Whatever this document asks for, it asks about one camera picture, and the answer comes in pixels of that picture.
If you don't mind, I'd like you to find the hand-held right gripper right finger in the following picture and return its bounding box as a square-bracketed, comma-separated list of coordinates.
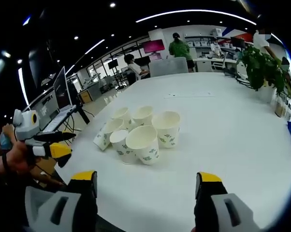
[193, 171, 261, 232]

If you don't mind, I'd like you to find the yellow cabinet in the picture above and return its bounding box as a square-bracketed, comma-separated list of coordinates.
[78, 89, 94, 104]

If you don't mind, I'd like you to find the curved ceiling light strip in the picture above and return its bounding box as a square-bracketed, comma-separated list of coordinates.
[135, 9, 257, 26]

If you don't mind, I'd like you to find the grey office chair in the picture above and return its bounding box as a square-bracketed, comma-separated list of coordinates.
[148, 57, 189, 78]

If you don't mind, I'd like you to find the pink display screen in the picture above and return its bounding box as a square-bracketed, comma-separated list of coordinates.
[143, 40, 166, 54]

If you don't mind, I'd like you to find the open silver laptop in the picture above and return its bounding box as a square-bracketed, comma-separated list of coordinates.
[40, 66, 78, 133]

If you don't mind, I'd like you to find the white plant pot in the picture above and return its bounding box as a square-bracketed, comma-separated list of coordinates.
[256, 83, 276, 104]

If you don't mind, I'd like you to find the green potted plant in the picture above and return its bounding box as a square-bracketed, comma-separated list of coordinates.
[236, 45, 291, 97]

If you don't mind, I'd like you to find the white table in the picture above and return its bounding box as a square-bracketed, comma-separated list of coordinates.
[54, 71, 291, 232]

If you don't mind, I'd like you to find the black desk monitor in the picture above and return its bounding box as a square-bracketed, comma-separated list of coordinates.
[230, 36, 246, 50]

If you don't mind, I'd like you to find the black cable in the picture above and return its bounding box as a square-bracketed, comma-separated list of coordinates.
[62, 106, 94, 132]

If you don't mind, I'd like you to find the black screen on stand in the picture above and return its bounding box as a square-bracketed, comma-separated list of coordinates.
[108, 59, 119, 84]

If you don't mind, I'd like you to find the white office chair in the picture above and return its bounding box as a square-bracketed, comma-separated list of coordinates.
[212, 51, 228, 73]

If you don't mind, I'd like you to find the cluster of white paper cups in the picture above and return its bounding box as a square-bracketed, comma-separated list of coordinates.
[93, 105, 181, 166]

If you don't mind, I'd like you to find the person's left hand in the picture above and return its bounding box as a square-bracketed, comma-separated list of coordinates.
[5, 140, 40, 175]

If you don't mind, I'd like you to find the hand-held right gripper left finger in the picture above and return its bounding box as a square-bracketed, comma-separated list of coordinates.
[24, 170, 98, 232]

